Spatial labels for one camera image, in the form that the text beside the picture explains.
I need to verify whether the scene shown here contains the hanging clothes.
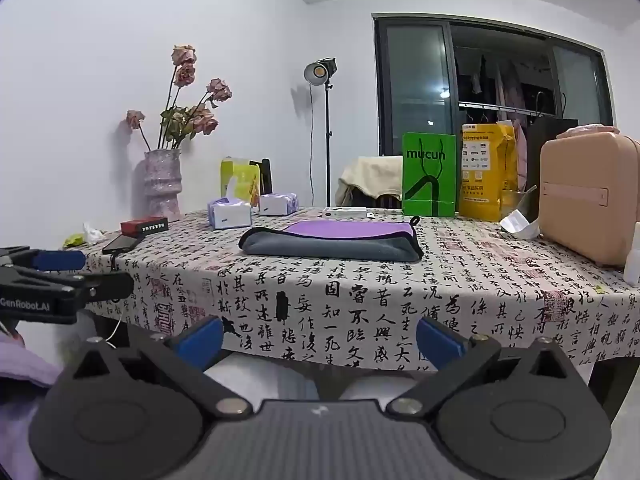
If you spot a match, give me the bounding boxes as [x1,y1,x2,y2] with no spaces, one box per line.
[455,52,533,131]

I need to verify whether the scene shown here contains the white paper receipt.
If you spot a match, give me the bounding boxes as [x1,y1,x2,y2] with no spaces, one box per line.
[499,210,541,240]

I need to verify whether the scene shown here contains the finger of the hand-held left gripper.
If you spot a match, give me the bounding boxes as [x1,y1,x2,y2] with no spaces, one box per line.
[0,246,87,272]
[10,266,135,307]

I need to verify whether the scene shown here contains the yellow tissue box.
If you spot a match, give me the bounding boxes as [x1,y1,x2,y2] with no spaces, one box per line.
[221,157,262,207]

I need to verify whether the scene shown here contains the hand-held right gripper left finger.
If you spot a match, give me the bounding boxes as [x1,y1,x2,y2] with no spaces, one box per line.
[59,316,253,419]

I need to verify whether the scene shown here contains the white bottle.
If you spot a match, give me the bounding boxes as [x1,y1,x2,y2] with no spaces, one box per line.
[622,222,640,286]

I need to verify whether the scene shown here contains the dried pink roses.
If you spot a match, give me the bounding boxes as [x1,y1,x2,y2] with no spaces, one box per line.
[126,44,233,152]

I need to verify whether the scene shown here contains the red flat box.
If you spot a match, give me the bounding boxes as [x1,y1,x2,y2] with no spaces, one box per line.
[120,216,168,235]

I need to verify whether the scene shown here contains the purple tissue pack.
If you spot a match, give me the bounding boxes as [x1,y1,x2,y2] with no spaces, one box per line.
[207,197,253,231]
[258,192,299,216]

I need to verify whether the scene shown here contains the calligraphy printed tablecloth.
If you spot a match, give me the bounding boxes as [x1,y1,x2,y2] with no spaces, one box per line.
[65,207,640,374]

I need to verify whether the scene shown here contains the purple and grey towel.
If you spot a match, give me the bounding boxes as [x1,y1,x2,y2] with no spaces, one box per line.
[238,216,425,263]

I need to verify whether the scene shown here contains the pink cloth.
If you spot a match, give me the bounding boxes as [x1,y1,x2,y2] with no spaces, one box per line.
[556,124,621,141]

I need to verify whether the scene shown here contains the purple clothing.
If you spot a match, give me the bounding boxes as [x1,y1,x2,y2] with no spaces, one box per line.
[0,332,63,480]

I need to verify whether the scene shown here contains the pink suitcase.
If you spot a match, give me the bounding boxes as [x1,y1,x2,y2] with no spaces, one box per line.
[539,132,640,267]

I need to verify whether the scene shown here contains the green paper bag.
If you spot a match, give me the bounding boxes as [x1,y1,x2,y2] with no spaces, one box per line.
[402,132,457,217]

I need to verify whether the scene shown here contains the black smartphone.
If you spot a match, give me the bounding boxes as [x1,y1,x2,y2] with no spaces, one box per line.
[102,234,142,255]

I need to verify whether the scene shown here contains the chair with cream cloth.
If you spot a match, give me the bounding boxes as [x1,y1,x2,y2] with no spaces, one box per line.
[335,155,404,209]

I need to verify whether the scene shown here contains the dark framed window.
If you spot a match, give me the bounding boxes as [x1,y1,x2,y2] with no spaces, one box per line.
[372,12,616,158]

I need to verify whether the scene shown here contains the yellow packaging bag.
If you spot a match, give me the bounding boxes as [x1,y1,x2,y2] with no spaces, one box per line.
[459,122,516,222]

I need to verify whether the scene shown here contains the black paper bag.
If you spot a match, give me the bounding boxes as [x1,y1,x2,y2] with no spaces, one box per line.
[527,116,579,191]

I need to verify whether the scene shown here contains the studio lamp on stand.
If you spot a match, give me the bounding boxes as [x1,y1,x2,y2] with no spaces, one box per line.
[304,57,337,207]

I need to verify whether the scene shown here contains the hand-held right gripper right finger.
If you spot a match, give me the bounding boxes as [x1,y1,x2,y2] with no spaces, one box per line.
[386,316,587,419]

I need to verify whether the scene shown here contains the speckled pink ceramic vase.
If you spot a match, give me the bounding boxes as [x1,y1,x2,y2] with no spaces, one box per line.
[144,148,182,222]

